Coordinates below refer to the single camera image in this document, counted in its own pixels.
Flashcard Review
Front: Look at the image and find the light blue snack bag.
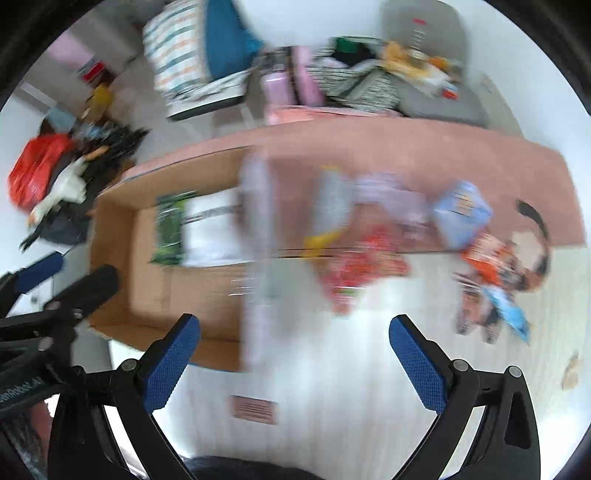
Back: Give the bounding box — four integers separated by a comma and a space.
483, 285, 530, 344

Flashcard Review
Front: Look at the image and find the white paper package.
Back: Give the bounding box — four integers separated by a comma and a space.
180, 187, 252, 268

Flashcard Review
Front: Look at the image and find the cardboard box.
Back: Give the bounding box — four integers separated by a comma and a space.
88, 147, 249, 372

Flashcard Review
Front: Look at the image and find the silver yellow pouch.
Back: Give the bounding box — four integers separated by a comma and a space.
304, 167, 355, 258

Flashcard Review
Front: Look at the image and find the grey floor chair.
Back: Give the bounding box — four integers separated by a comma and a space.
381, 1, 489, 128

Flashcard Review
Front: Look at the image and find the zebra striped bag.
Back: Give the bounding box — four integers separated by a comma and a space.
307, 36, 400, 113

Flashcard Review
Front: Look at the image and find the folded pink blanket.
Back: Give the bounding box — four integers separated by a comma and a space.
264, 105, 402, 126

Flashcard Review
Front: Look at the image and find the lilac towel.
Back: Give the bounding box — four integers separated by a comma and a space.
355, 172, 430, 241

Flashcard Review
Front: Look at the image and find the pink suitcase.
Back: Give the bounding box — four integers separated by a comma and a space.
259, 46, 325, 107

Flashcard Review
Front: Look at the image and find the pink table mat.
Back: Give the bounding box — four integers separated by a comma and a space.
125, 117, 585, 246

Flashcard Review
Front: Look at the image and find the brown label sticker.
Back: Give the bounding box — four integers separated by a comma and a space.
230, 395, 276, 425

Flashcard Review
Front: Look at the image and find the black bag pile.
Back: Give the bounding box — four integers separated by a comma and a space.
19, 126, 150, 252

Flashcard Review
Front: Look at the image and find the white stool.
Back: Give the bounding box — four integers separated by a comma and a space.
166, 68, 256, 141

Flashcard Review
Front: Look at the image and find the blue cushion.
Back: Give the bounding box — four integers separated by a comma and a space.
205, 0, 263, 80

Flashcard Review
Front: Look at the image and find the orange snack bag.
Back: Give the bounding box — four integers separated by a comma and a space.
455, 232, 519, 344

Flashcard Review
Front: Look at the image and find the white goose plush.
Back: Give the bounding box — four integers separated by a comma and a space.
28, 146, 109, 228

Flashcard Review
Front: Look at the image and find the green snack bag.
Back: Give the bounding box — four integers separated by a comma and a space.
150, 191, 197, 266

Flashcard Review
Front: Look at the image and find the red plastic bag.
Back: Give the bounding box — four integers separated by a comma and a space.
7, 133, 75, 212

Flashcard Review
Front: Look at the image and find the red snack bag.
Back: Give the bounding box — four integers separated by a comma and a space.
320, 225, 411, 315

